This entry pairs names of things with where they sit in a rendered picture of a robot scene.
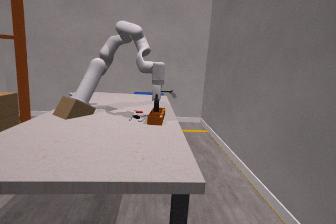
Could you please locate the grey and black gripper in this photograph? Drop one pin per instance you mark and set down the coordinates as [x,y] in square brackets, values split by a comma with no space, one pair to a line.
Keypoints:
[156,95]

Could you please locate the orange rack of bins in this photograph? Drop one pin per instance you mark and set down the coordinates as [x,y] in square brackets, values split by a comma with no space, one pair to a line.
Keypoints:
[156,118]

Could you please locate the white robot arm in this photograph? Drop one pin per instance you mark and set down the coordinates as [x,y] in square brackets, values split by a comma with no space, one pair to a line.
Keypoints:
[98,66]

